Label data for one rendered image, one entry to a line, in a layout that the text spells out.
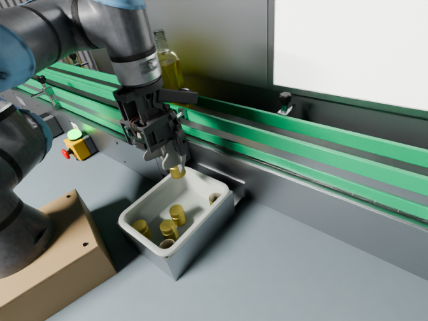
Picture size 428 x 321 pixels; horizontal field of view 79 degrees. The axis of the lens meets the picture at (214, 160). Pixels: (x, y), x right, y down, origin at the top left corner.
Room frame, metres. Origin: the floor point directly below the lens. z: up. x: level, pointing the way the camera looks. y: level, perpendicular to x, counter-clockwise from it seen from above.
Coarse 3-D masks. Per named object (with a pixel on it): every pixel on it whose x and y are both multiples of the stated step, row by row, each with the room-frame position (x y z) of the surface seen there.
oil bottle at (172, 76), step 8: (160, 56) 0.69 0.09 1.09; (168, 56) 0.70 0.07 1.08; (176, 56) 0.71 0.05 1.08; (160, 64) 0.69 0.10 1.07; (168, 64) 0.69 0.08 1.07; (176, 64) 0.71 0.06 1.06; (168, 72) 0.68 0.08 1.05; (176, 72) 0.70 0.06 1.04; (168, 80) 0.68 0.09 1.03; (176, 80) 0.70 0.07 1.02; (168, 88) 0.68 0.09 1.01; (176, 88) 0.69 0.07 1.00; (176, 104) 0.68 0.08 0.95
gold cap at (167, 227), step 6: (162, 222) 0.39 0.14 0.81; (168, 222) 0.39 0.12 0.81; (174, 222) 0.39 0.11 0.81; (162, 228) 0.37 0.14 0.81; (168, 228) 0.37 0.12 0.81; (174, 228) 0.37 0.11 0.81; (162, 234) 0.37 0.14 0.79; (168, 234) 0.37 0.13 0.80; (174, 234) 0.37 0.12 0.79; (174, 240) 0.37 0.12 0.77
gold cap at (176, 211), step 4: (176, 204) 0.44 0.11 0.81; (172, 208) 0.43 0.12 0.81; (176, 208) 0.43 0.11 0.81; (180, 208) 0.42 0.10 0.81; (172, 212) 0.42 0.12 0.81; (176, 212) 0.41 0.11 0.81; (180, 212) 0.41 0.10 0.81; (184, 212) 0.42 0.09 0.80; (172, 216) 0.41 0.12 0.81; (176, 216) 0.41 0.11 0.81; (180, 216) 0.41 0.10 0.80; (184, 216) 0.42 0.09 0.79; (176, 220) 0.41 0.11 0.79; (180, 220) 0.41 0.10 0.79; (184, 220) 0.41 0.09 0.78; (176, 224) 0.41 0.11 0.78; (180, 224) 0.41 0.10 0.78
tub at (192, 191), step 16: (192, 176) 0.52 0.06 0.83; (208, 176) 0.49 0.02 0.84; (160, 192) 0.48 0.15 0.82; (176, 192) 0.51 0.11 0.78; (192, 192) 0.51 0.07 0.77; (208, 192) 0.48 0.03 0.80; (224, 192) 0.43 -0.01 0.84; (128, 208) 0.42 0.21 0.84; (144, 208) 0.44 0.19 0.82; (160, 208) 0.47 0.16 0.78; (192, 208) 0.46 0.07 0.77; (208, 208) 0.39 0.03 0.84; (128, 224) 0.38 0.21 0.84; (192, 224) 0.41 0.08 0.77; (144, 240) 0.33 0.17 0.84; (160, 240) 0.38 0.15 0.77; (176, 240) 0.37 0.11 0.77
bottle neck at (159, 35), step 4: (156, 32) 0.70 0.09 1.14; (160, 32) 0.71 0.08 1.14; (156, 36) 0.71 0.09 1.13; (160, 36) 0.71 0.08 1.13; (164, 36) 0.71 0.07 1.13; (156, 40) 0.71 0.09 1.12; (160, 40) 0.70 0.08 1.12; (164, 40) 0.71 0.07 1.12; (156, 44) 0.71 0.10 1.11; (160, 44) 0.70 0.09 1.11; (164, 44) 0.71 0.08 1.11; (160, 48) 0.70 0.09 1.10; (164, 48) 0.71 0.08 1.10; (160, 52) 0.70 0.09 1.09
